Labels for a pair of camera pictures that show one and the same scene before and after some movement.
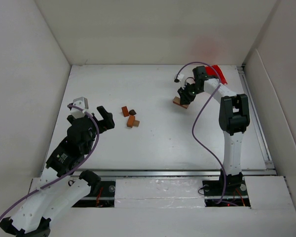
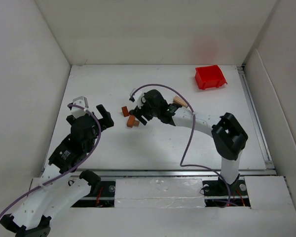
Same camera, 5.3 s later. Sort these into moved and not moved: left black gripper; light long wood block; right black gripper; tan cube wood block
Moved: right black gripper
Not moved: left black gripper; light long wood block; tan cube wood block
